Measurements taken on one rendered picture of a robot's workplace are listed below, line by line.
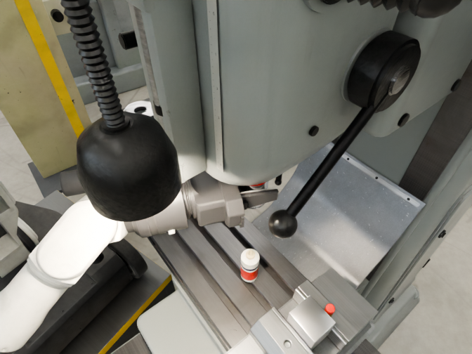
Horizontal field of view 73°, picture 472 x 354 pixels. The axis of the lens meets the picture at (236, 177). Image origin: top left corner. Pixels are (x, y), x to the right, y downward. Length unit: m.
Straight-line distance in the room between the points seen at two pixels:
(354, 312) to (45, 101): 1.98
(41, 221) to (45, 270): 1.02
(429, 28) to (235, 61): 0.20
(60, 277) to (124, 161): 0.28
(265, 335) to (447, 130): 0.50
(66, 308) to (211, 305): 0.58
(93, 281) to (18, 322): 0.70
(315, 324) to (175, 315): 0.40
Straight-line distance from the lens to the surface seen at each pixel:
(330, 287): 0.73
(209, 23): 0.26
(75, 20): 0.19
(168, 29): 0.27
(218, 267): 0.80
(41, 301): 0.52
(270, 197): 0.48
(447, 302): 2.04
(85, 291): 1.21
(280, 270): 0.80
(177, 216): 0.45
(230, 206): 0.44
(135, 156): 0.21
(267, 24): 0.24
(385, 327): 1.62
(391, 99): 0.35
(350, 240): 0.88
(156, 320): 0.88
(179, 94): 0.30
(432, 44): 0.39
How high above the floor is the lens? 1.60
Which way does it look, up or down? 46 degrees down
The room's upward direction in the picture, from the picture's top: straight up
